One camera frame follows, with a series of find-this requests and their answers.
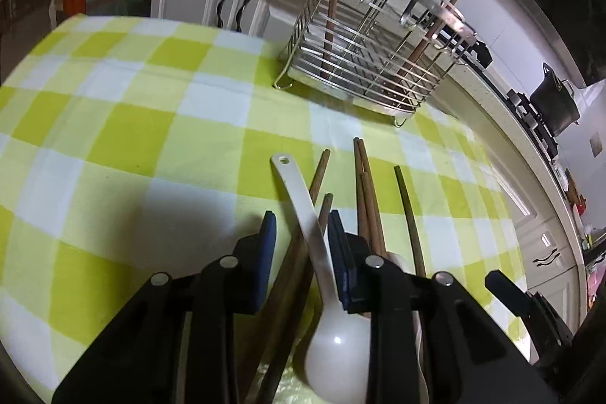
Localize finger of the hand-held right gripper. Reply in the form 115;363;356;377
485;270;546;330

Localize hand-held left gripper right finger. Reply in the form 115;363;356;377
328;209;560;404

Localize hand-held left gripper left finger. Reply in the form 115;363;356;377
51;210;278;404

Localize dark chopstick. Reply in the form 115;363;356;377
393;165;426;278

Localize metal wire utensil rack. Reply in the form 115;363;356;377
272;0;479;128

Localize black gas stove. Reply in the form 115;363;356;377
440;25;562;161

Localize yellow white checked tablecloth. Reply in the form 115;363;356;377
0;15;536;404

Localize dark cooking pot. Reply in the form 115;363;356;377
529;63;581;137

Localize black wavy cabinet handle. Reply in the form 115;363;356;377
533;249;563;267

